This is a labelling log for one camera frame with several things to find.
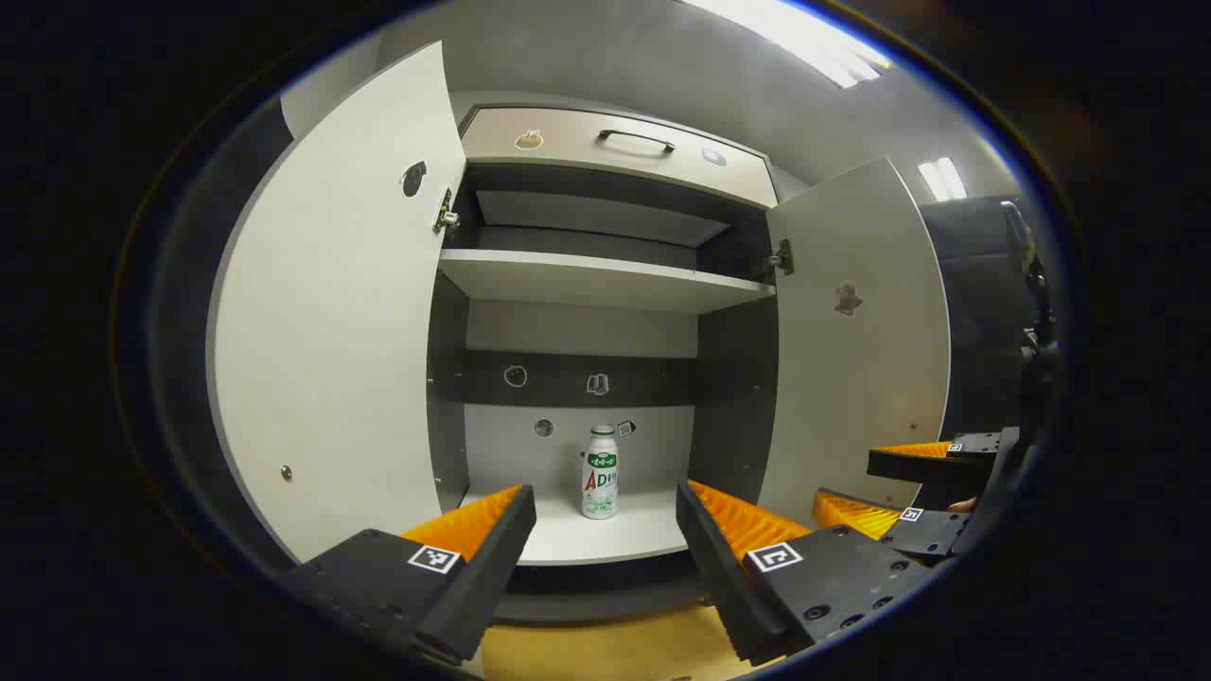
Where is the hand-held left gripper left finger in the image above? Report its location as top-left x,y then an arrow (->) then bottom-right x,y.
282,484 -> 538,665

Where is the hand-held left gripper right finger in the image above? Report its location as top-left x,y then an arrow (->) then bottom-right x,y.
676,480 -> 939,667

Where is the grey cabinet door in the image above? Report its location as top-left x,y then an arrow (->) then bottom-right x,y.
208,40 -> 467,565
757,156 -> 953,531

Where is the white bottle with green label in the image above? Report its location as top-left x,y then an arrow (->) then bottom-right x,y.
580,425 -> 621,520

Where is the grey cabinet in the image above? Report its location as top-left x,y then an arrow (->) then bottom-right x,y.
426,90 -> 805,625

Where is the grey cabinet shelf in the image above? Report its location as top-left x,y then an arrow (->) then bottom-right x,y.
437,248 -> 777,315

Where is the grey cabinet drawer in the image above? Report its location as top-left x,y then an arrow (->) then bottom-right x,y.
459,106 -> 779,209

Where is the black backdrop cloth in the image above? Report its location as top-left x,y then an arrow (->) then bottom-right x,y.
920,194 -> 1042,445

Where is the small ceiling light panel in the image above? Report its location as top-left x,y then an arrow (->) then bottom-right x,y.
917,156 -> 969,202

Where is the long ceiling light panel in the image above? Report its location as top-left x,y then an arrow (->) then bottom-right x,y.
681,0 -> 892,91

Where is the black drawer handle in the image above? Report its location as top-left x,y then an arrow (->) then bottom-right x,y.
596,129 -> 677,154

